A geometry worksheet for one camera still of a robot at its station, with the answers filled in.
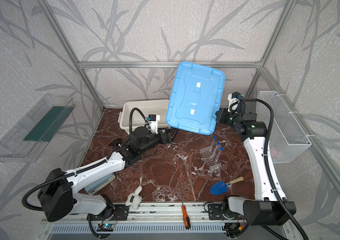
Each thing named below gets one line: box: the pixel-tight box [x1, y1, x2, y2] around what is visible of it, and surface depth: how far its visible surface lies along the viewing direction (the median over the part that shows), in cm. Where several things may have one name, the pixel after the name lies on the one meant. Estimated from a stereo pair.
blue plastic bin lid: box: [165, 61, 225, 136], surface depth 74 cm
